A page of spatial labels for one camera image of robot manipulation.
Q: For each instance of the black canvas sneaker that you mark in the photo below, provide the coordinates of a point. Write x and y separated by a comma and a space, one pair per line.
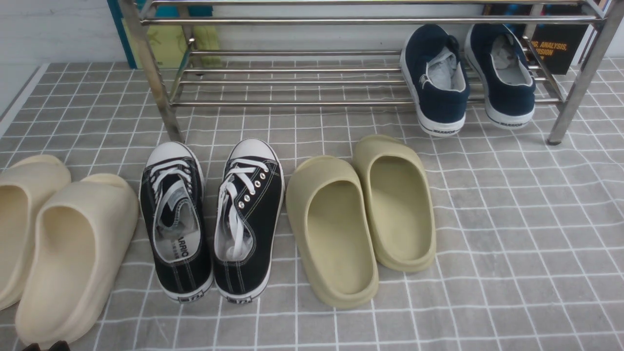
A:
171, 195
249, 204

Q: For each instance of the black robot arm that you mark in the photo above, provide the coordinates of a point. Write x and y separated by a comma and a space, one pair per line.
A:
58, 346

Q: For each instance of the left navy canvas shoe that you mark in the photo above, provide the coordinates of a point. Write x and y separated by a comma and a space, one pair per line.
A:
431, 64

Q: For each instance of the navy canvas shoe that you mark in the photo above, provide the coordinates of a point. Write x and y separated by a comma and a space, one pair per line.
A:
496, 55
431, 64

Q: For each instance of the silver metal shoe rack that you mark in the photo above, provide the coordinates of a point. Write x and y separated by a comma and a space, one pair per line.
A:
546, 92

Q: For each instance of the right navy canvas shoe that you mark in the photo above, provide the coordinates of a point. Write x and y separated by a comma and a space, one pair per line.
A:
496, 55

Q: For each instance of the left olive foam slipper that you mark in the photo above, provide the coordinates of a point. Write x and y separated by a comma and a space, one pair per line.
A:
327, 215

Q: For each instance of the olive foam slipper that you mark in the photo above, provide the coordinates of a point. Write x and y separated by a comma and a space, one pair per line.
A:
327, 215
398, 203

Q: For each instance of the right olive foam slipper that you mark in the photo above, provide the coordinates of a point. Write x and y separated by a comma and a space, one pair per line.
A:
398, 203

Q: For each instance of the teal yellow board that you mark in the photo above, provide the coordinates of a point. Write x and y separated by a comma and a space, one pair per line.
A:
167, 42

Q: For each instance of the grey checkered floor mat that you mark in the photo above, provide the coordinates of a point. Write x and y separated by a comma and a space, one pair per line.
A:
529, 236

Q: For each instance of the right cream foam slipper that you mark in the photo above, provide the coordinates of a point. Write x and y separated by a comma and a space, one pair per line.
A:
81, 236

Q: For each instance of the cream foam slipper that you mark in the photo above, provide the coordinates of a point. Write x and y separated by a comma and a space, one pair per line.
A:
81, 236
24, 188

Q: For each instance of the black book orange text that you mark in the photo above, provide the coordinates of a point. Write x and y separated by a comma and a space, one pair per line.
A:
556, 44

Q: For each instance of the left cream foam slipper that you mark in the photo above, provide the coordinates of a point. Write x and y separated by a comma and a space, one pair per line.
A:
24, 188

